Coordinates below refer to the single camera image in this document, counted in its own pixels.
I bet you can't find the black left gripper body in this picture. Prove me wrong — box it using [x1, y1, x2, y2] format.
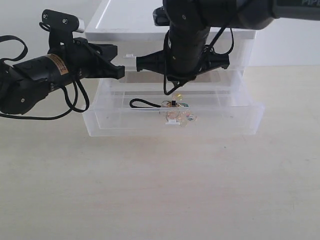
[61, 37, 118, 81]

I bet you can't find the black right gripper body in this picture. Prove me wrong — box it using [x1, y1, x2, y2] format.
[166, 24, 211, 82]

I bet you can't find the gold keychain with black strap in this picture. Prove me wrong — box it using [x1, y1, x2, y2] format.
[129, 92, 198, 128]

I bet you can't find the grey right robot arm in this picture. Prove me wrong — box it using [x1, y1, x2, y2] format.
[136, 0, 320, 82]

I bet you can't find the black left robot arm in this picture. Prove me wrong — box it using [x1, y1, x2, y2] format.
[0, 37, 125, 118]

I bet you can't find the white plastic drawer cabinet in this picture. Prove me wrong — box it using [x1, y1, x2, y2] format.
[84, 0, 258, 76]

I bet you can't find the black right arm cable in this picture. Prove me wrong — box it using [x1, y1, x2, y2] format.
[163, 0, 251, 96]

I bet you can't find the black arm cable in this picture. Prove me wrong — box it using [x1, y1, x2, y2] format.
[163, 0, 251, 96]
[0, 22, 91, 121]

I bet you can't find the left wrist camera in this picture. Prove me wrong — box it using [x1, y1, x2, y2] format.
[39, 9, 85, 53]

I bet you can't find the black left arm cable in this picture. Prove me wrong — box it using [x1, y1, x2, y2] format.
[0, 22, 91, 121]

